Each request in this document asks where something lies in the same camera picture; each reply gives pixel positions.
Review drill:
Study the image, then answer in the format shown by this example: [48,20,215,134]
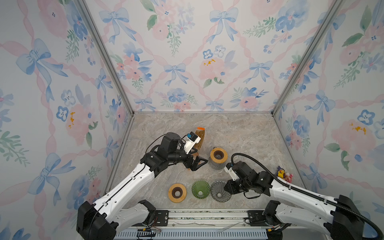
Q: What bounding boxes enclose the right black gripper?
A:
[221,179,251,196]

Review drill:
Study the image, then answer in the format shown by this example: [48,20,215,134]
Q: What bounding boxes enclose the grey glass dripper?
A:
[211,181,232,203]

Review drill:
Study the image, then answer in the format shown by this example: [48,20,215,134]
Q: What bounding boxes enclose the wooden ring dripper holder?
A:
[210,148,228,164]

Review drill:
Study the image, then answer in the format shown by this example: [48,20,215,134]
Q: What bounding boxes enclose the grey glass carafe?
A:
[209,158,227,170]

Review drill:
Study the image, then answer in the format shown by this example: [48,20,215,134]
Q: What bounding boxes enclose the orange coffee filter pack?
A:
[194,127,206,150]

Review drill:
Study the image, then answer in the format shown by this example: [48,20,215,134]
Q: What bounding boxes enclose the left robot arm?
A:
[76,132,208,240]

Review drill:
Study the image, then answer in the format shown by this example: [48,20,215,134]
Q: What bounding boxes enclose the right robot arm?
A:
[224,162,365,240]

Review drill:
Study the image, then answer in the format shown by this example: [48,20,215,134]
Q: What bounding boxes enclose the green glass dripper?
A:
[192,181,211,199]

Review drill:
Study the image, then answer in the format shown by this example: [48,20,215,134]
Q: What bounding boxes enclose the orange glass carafe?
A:
[185,153,199,170]

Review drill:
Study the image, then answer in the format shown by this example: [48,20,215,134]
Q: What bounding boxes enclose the small colourful toy figures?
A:
[276,166,293,183]

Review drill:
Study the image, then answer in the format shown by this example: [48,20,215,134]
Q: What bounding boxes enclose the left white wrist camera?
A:
[184,132,200,154]

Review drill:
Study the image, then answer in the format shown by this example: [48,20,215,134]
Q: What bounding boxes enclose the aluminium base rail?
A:
[114,209,328,240]

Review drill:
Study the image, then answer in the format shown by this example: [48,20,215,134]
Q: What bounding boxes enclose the black corrugated cable conduit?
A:
[230,152,384,240]

